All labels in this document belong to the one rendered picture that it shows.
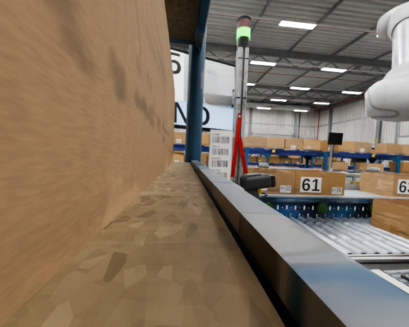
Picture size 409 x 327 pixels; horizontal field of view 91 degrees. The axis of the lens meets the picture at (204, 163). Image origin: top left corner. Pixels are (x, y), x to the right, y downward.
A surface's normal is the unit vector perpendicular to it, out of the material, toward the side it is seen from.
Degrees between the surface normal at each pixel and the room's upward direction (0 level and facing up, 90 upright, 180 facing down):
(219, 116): 86
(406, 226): 91
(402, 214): 91
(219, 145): 90
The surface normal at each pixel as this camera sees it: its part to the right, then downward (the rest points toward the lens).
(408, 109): -0.58, 0.62
